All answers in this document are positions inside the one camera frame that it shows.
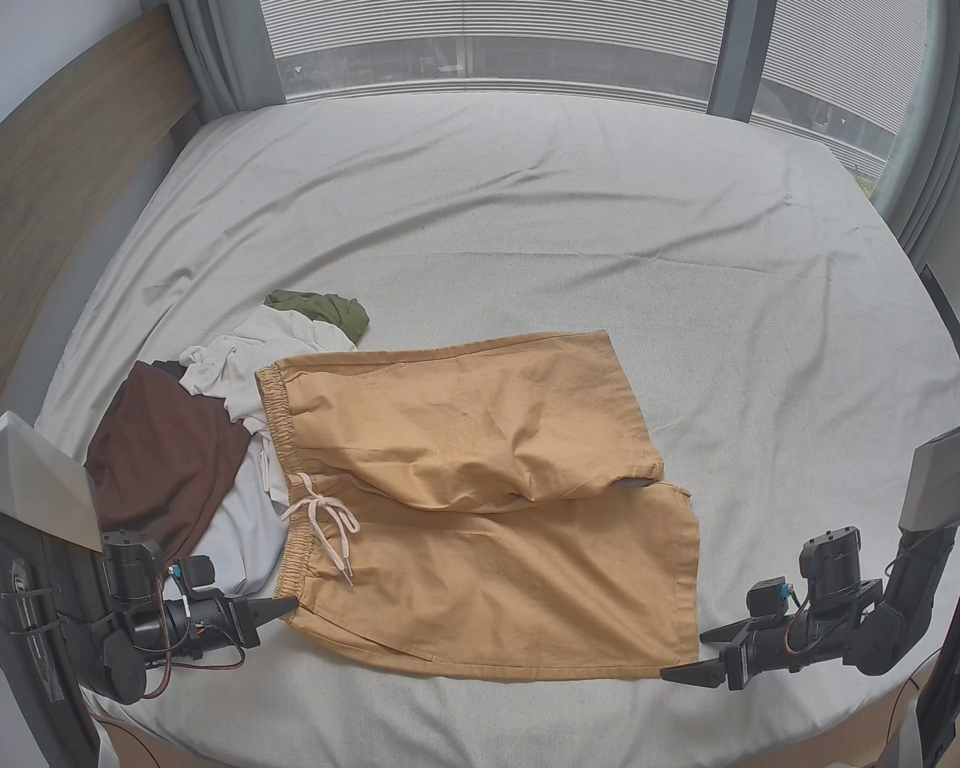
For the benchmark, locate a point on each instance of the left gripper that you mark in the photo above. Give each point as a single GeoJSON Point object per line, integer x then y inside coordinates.
{"type": "Point", "coordinates": [210, 622]}

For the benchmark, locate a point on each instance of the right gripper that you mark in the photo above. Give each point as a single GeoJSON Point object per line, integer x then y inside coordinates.
{"type": "Point", "coordinates": [780, 637]}

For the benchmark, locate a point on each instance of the tan shorts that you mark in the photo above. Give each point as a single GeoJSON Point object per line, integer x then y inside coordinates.
{"type": "Point", "coordinates": [487, 540]}

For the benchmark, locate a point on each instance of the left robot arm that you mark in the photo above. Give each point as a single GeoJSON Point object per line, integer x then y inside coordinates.
{"type": "Point", "coordinates": [45, 487]}

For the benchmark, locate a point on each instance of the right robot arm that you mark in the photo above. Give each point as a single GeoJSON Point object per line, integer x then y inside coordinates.
{"type": "Point", "coordinates": [892, 622]}

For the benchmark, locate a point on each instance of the bed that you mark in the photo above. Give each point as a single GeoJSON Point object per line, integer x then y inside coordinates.
{"type": "Point", "coordinates": [525, 225]}

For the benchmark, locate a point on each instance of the pale grey garment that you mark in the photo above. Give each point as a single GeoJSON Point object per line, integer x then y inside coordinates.
{"type": "Point", "coordinates": [240, 525]}

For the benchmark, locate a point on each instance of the dark brown garment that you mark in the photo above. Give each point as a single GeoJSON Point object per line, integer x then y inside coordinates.
{"type": "Point", "coordinates": [165, 465]}

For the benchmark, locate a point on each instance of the white garment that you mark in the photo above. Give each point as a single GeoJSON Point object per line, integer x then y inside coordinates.
{"type": "Point", "coordinates": [247, 360]}

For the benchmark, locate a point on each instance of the dark green garment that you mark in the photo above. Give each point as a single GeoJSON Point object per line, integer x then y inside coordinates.
{"type": "Point", "coordinates": [337, 311]}

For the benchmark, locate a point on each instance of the grey-green curtain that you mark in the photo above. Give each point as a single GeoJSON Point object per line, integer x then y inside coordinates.
{"type": "Point", "coordinates": [926, 150]}
{"type": "Point", "coordinates": [217, 52]}

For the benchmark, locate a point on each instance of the window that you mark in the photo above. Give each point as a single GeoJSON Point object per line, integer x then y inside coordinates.
{"type": "Point", "coordinates": [525, 60]}

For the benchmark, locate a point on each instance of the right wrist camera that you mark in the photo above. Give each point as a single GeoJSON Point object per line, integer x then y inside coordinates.
{"type": "Point", "coordinates": [766, 598]}

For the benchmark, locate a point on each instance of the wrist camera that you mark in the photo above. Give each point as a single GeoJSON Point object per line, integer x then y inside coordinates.
{"type": "Point", "coordinates": [198, 571]}
{"type": "Point", "coordinates": [766, 598]}

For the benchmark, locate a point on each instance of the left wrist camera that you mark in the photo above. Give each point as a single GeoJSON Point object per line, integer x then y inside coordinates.
{"type": "Point", "coordinates": [198, 571]}

